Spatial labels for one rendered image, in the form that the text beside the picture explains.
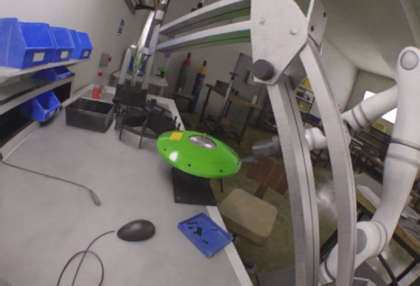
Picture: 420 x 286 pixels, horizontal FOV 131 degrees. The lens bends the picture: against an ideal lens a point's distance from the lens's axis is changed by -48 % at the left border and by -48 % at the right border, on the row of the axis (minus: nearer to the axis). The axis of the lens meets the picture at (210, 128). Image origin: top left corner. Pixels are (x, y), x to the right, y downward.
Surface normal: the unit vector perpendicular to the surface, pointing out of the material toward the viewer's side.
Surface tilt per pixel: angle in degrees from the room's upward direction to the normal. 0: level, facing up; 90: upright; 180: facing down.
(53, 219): 0
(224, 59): 90
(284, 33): 90
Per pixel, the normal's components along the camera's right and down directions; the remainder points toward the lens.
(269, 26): -0.76, -0.04
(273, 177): -0.56, 0.09
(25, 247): 0.29, -0.91
